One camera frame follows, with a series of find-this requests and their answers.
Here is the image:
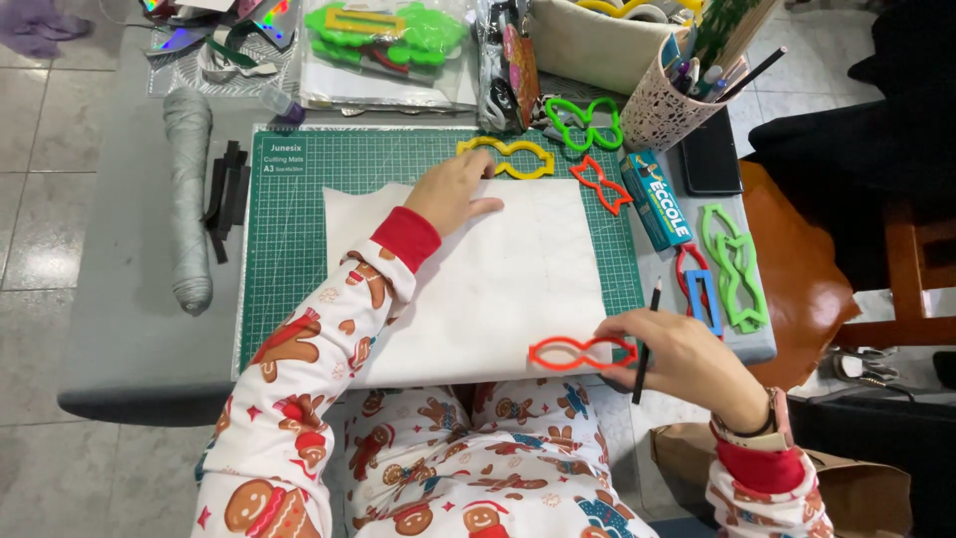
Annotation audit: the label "person's right hand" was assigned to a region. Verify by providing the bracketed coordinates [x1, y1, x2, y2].
[594, 307, 772, 435]

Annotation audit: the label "person's left hand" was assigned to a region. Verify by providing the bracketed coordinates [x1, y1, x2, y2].
[405, 148, 506, 239]

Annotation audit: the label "black pencil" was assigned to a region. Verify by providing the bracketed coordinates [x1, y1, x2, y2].
[631, 275, 663, 406]

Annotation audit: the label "orange fish-shaped stencil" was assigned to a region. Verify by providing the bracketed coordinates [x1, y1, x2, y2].
[527, 335, 640, 373]

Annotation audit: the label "red oval stencil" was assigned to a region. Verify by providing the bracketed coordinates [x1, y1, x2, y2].
[675, 242, 715, 316]

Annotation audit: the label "blue rectangular stencil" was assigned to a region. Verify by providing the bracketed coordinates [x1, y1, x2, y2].
[683, 268, 724, 339]

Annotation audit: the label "blue glue box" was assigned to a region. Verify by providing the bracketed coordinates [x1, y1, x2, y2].
[619, 148, 695, 253]

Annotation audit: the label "white foam sheet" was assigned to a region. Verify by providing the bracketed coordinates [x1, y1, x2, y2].
[322, 178, 614, 391]

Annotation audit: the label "light green wavy stencil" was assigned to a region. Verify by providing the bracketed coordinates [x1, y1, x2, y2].
[699, 202, 746, 288]

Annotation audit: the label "light green bow stencil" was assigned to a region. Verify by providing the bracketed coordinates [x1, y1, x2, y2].
[715, 233, 771, 335]

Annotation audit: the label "orange bow stencil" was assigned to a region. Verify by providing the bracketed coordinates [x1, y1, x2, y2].
[569, 154, 634, 218]

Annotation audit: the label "brown leather seat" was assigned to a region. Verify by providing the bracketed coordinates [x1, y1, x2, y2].
[738, 160, 864, 391]

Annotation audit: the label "yellow candy-shaped stencil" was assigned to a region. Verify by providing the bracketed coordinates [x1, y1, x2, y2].
[456, 135, 557, 182]

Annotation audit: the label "pink wristwatch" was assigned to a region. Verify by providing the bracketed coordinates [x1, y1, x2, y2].
[709, 386, 795, 453]

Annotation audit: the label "black tablet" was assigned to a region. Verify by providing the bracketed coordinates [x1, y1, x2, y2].
[677, 108, 745, 197]

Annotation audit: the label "person's gingerbread pyjama legs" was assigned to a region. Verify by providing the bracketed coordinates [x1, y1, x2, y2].
[327, 377, 660, 538]

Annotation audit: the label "green butterfly stencil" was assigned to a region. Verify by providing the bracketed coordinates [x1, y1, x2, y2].
[544, 96, 624, 153]

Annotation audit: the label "white perforated pen cup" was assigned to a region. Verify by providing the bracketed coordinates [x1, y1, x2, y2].
[619, 30, 737, 155]

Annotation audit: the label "silver sandal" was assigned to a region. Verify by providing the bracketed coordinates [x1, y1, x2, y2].
[831, 346, 906, 391]

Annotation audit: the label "beige fabric pouch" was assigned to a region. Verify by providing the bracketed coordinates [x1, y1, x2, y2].
[526, 0, 685, 97]

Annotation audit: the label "clear bag of craft pieces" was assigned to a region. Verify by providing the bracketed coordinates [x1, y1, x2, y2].
[475, 0, 542, 135]

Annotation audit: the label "wooden chair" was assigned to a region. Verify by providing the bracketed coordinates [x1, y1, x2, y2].
[832, 200, 956, 350]

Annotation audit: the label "brown paper bag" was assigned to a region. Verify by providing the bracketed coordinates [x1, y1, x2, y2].
[649, 421, 914, 538]

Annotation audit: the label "black garment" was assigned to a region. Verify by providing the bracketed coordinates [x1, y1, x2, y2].
[746, 0, 956, 294]

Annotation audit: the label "bunch of pens and sticks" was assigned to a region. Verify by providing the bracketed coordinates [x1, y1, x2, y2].
[660, 0, 790, 105]

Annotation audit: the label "black bag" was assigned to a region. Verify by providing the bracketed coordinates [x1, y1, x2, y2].
[787, 390, 956, 538]

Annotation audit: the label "green cutting mat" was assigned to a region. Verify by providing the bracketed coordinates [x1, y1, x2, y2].
[237, 125, 645, 377]

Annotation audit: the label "plastic bag of green stencils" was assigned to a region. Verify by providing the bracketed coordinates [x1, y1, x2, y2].
[298, 0, 479, 115]

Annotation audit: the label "small purple-capped glue bottle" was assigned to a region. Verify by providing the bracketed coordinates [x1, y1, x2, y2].
[258, 84, 308, 127]

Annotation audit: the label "bundle of black strips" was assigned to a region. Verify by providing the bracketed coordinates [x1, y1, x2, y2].
[202, 139, 252, 266]

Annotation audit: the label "grey thread roll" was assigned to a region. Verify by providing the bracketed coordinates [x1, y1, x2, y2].
[162, 87, 215, 317]

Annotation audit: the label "heap of holographic paper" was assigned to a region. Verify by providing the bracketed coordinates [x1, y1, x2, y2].
[140, 0, 301, 100]

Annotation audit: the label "purple cloth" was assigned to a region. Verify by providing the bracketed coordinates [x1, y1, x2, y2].
[0, 0, 95, 60]

